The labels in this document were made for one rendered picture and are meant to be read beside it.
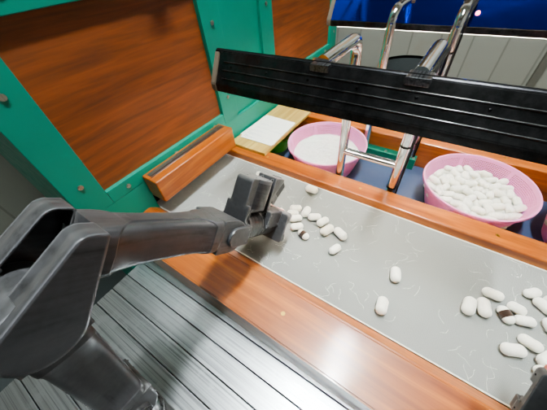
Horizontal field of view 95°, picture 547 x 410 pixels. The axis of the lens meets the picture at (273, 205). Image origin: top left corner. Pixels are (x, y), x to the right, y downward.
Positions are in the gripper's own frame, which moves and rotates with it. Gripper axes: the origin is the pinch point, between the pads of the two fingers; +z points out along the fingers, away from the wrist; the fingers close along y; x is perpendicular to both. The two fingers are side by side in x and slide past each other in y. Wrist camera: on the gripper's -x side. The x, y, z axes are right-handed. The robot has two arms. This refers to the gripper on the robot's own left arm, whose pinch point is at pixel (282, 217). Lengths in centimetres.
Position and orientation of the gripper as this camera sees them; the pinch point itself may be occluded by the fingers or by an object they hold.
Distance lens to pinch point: 65.5
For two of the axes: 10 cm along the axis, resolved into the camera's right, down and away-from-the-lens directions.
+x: -3.0, 9.3, 1.9
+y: -8.3, -3.6, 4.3
